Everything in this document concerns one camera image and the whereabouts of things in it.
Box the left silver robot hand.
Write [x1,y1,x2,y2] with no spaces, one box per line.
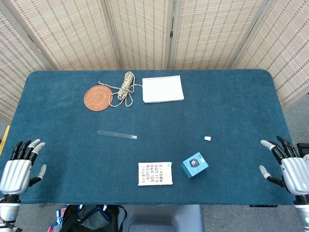
[0,139,47,195]

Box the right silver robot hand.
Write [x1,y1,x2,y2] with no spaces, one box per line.
[259,135,309,196]

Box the clear glass test tube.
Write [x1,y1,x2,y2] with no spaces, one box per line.
[97,130,138,140]

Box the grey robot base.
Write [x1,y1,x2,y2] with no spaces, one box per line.
[120,204,205,232]

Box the black box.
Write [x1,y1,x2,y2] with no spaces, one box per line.
[296,143,309,158]

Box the yellow board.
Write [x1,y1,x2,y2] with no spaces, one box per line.
[0,125,11,155]

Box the colourful printed bag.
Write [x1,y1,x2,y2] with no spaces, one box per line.
[47,207,68,232]

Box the black backpack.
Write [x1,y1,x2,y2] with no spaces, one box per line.
[59,204,127,232]

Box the light blue cardboard box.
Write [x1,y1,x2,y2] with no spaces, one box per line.
[181,152,209,179]

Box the round brown woven coaster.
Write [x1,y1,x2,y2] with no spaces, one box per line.
[84,86,113,112]

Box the white box with picture grid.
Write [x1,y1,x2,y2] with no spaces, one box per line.
[138,161,173,187]

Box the dark teal tablecloth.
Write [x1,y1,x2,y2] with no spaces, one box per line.
[0,69,296,206]

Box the woven bamboo folding screen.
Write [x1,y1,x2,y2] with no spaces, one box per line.
[0,0,309,123]

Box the white spiral notebook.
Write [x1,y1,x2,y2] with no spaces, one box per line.
[141,75,184,104]

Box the beige braided rope bundle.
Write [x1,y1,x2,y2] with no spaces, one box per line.
[97,71,143,108]

